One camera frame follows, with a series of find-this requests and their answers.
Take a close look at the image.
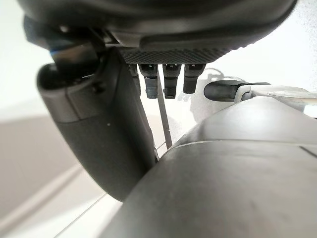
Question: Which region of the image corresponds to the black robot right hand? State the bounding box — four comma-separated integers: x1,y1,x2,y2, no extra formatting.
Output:
17,0,298,202

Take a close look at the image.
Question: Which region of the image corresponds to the silver robot leg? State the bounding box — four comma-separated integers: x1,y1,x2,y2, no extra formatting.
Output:
99,95,317,238

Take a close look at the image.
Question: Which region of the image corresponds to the thin dark vertical strip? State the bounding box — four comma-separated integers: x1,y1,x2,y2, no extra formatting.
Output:
157,81,173,150

